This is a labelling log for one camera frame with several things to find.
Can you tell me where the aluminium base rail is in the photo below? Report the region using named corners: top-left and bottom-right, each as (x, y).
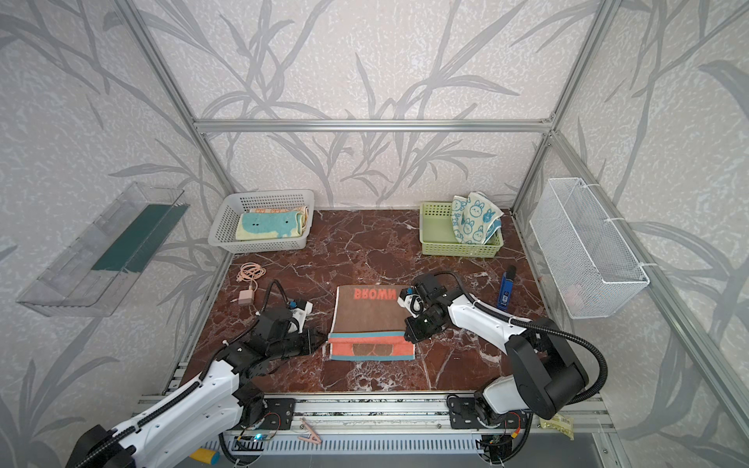
top-left (201, 392), bottom-right (616, 457)

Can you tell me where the blue marker pen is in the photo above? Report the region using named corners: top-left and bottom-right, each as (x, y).
top-left (497, 265), bottom-right (517, 311)

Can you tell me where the white wire mesh basket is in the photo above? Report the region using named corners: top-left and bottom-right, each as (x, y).
top-left (530, 177), bottom-right (650, 319)

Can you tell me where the clear acrylic wall shelf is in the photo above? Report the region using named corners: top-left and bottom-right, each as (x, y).
top-left (17, 183), bottom-right (189, 318)

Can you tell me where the pink clothespin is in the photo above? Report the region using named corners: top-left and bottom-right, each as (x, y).
top-left (298, 417), bottom-right (322, 446)

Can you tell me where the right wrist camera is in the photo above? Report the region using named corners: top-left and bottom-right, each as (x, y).
top-left (397, 287), bottom-right (423, 317)

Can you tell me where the pink coiled cable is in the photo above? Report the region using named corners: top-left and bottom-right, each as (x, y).
top-left (235, 261), bottom-right (268, 307)

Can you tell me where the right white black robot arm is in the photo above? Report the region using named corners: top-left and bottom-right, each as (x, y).
top-left (398, 271), bottom-right (609, 427)

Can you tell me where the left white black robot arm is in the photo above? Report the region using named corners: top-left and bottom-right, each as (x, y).
top-left (67, 296), bottom-right (326, 467)

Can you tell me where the teal and yellow towel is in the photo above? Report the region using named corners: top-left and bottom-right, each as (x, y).
top-left (235, 212), bottom-right (305, 241)

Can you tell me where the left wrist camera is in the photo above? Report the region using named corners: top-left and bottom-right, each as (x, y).
top-left (288, 300), bottom-right (313, 333)

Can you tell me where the black mounting plate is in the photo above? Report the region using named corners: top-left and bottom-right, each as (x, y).
top-left (247, 398), bottom-right (296, 431)
top-left (446, 394), bottom-right (527, 431)

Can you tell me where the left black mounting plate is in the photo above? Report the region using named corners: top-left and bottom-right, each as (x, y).
top-left (247, 398), bottom-right (296, 431)

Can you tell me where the yellow plastic scoop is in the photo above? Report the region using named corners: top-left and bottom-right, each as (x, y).
top-left (189, 448), bottom-right (220, 465)

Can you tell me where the yellow paper tag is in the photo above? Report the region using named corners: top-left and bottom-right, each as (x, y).
top-left (540, 413), bottom-right (575, 441)

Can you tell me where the teal rabbit pattern towel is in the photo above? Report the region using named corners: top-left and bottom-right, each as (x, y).
top-left (451, 192), bottom-right (502, 245)

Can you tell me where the green plastic basket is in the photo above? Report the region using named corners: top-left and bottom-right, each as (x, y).
top-left (419, 202), bottom-right (504, 259)

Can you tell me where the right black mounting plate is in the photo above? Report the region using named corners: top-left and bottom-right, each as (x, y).
top-left (446, 394), bottom-right (527, 431)

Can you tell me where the green circuit board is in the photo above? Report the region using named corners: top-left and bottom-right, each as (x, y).
top-left (235, 432), bottom-right (276, 444)

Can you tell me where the orange rabbit pattern towel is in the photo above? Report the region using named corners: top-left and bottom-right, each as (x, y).
top-left (250, 205), bottom-right (309, 215)

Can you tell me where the red orange towel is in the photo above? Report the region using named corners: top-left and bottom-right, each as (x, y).
top-left (327, 285), bottom-right (415, 362)

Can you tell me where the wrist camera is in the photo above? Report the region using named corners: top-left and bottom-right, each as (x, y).
top-left (397, 287), bottom-right (423, 317)
top-left (288, 300), bottom-right (313, 333)

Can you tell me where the white perforated plastic basket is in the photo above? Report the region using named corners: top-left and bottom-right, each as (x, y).
top-left (208, 190), bottom-right (315, 255)

